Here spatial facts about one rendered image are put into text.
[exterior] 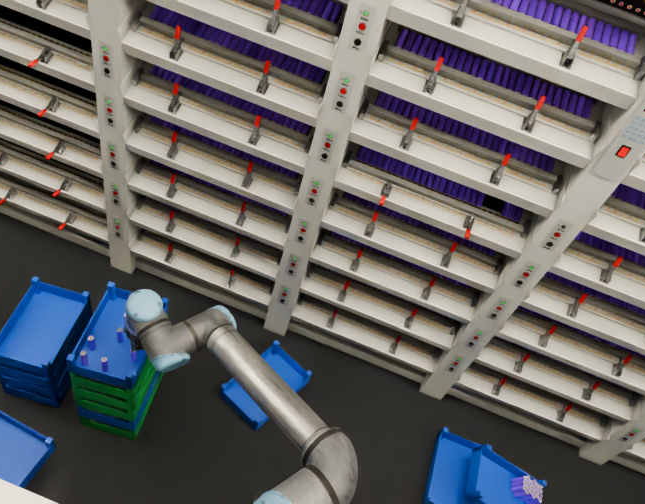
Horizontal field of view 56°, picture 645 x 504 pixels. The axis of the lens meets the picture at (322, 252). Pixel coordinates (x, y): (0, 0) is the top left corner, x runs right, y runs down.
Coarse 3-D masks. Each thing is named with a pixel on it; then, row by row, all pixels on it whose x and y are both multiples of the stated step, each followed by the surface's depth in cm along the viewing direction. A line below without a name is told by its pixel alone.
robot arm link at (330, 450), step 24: (216, 312) 163; (216, 336) 157; (240, 336) 158; (240, 360) 150; (264, 360) 152; (240, 384) 150; (264, 384) 144; (264, 408) 142; (288, 408) 138; (288, 432) 136; (312, 432) 133; (336, 432) 132; (312, 456) 128; (336, 456) 126; (336, 480) 122
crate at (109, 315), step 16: (112, 288) 198; (112, 304) 202; (96, 320) 196; (112, 320) 198; (96, 336) 194; (112, 336) 195; (96, 352) 190; (112, 352) 192; (128, 352) 193; (144, 352) 188; (80, 368) 182; (96, 368) 187; (112, 368) 188; (128, 368) 189; (128, 384) 183
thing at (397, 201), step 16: (352, 144) 190; (336, 176) 185; (352, 176) 186; (352, 192) 188; (368, 192) 184; (400, 192) 185; (400, 208) 185; (416, 208) 184; (432, 208) 185; (480, 208) 186; (432, 224) 187; (448, 224) 183; (480, 224) 184; (528, 224) 183; (480, 240) 184; (496, 240) 183; (512, 240) 183; (528, 240) 180; (512, 256) 186
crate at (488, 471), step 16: (480, 448) 227; (480, 464) 229; (496, 464) 233; (512, 464) 230; (480, 480) 225; (496, 480) 229; (544, 480) 231; (480, 496) 213; (496, 496) 226; (512, 496) 229
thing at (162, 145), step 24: (144, 120) 203; (144, 144) 203; (168, 144) 203; (192, 144) 202; (216, 144) 204; (192, 168) 201; (216, 168) 202; (240, 168) 203; (264, 168) 201; (240, 192) 203; (264, 192) 201; (288, 192) 201
